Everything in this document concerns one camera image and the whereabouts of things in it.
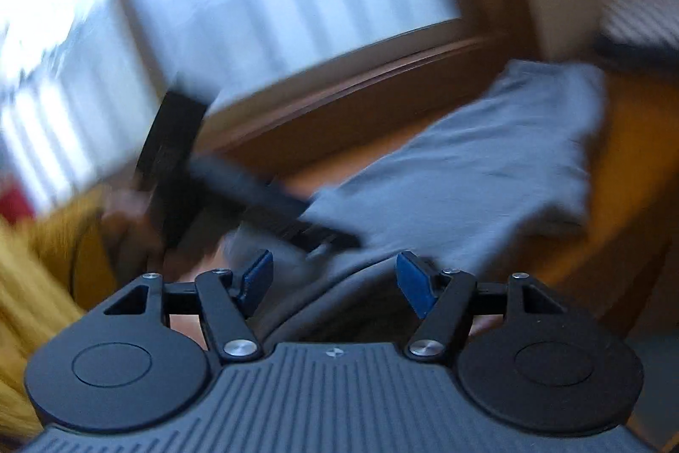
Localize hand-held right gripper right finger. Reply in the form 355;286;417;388
396;250;568;361

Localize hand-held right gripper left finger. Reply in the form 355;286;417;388
101;248;275;361

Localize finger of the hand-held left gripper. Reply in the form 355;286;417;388
191;157;315;221
248;208;362;259

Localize grey fleece-lined pants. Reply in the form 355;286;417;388
223;60;608;348

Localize person's left forearm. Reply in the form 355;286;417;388
0;188;109;453

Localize person's left hand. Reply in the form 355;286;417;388
101;188;171;263

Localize wooden window sill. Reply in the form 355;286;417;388
202;28;531;178

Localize red box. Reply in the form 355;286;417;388
0;185;30;220

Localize striped cloth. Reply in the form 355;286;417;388
597;0;679;61

